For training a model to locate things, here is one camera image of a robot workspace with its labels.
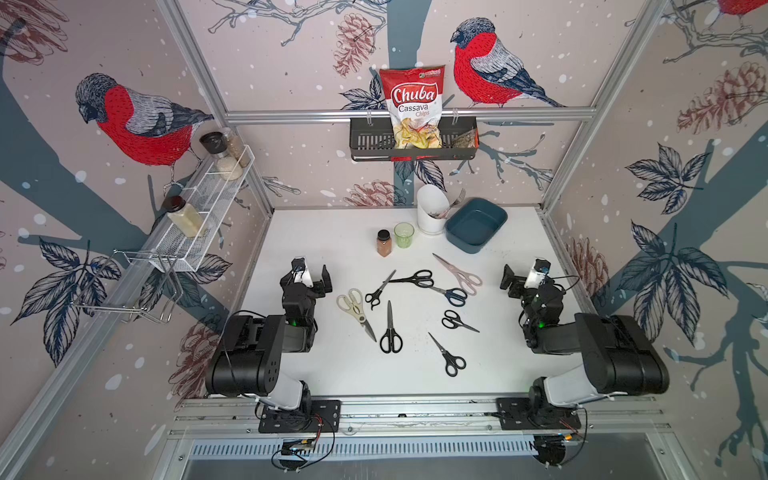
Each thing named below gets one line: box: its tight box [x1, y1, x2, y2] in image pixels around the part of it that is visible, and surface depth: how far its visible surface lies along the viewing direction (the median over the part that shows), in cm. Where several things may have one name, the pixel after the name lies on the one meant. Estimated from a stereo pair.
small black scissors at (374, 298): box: [365, 269, 397, 311], surface depth 97 cm
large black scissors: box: [380, 300, 403, 354], surface depth 88 cm
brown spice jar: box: [376, 229, 393, 257], surface depth 103 cm
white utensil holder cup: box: [417, 184, 451, 235], surface depth 109 cm
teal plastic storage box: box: [445, 197, 508, 254], surface depth 116 cm
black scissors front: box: [428, 331, 467, 378], surface depth 83 cm
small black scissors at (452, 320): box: [441, 310, 480, 333], surface depth 92 cm
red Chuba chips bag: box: [379, 65, 445, 149], surface depth 84 cm
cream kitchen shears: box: [336, 288, 377, 343], surface depth 96 cm
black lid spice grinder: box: [200, 131, 243, 181], surface depth 83 cm
